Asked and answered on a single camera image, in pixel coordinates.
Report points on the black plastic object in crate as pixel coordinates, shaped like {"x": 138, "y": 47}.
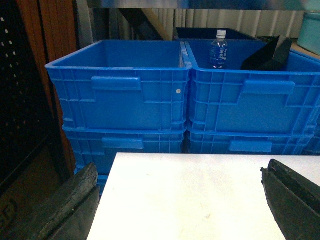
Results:
{"x": 272, "y": 57}

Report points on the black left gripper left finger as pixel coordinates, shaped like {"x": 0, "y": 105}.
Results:
{"x": 68, "y": 214}

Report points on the light teal box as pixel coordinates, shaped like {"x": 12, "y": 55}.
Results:
{"x": 309, "y": 36}

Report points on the blue crate top middle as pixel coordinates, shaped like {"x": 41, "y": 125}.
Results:
{"x": 233, "y": 100}

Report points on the blue crate lower left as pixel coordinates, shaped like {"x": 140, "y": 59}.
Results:
{"x": 100, "y": 146}

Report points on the brown wooden cabinet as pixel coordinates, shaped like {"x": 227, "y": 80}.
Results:
{"x": 27, "y": 124}

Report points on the blue crate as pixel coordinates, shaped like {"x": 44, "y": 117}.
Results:
{"x": 233, "y": 100}
{"x": 100, "y": 146}
{"x": 313, "y": 147}
{"x": 124, "y": 85}
{"x": 230, "y": 143}

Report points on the blue crate top left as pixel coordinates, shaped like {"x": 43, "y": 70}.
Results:
{"x": 124, "y": 85}

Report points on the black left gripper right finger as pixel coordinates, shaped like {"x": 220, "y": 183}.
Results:
{"x": 294, "y": 201}

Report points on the blue crate lower middle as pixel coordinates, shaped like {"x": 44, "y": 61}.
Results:
{"x": 230, "y": 143}

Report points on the blue crate top right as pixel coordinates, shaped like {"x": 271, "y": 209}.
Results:
{"x": 313, "y": 147}

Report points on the clear water bottle white cap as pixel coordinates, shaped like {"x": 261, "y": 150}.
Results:
{"x": 218, "y": 50}

